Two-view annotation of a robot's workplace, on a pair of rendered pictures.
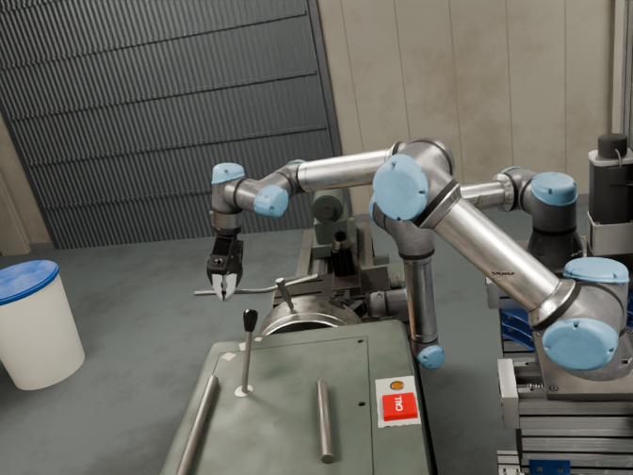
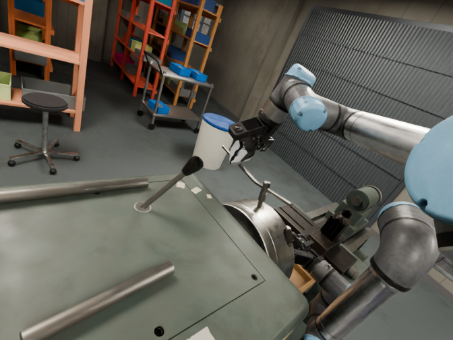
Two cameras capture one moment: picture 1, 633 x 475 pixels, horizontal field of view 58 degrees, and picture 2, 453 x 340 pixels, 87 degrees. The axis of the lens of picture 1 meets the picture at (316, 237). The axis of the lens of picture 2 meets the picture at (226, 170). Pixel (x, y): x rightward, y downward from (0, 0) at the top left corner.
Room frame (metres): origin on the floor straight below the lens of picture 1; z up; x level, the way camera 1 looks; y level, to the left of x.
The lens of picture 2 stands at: (0.71, -0.12, 1.62)
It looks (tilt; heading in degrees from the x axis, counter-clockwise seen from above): 26 degrees down; 32
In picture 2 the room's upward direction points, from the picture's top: 24 degrees clockwise
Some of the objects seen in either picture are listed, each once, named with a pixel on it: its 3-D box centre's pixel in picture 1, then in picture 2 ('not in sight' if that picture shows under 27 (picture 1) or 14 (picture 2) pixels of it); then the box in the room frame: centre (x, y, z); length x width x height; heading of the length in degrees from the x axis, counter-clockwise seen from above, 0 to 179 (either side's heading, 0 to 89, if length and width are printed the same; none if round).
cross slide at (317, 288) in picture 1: (332, 289); (311, 235); (1.90, -0.02, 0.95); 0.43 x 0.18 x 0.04; 82
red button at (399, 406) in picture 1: (399, 407); not in sight; (0.84, -0.09, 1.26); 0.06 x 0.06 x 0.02; 82
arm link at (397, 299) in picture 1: (403, 303); (339, 291); (1.50, -0.22, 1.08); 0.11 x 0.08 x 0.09; 81
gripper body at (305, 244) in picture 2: (351, 305); (304, 251); (1.53, -0.06, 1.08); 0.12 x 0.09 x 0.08; 81
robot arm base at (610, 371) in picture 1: (594, 338); not in sight; (0.99, -0.53, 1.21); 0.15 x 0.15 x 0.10
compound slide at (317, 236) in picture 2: (347, 280); (324, 239); (1.86, -0.08, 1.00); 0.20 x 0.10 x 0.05; 172
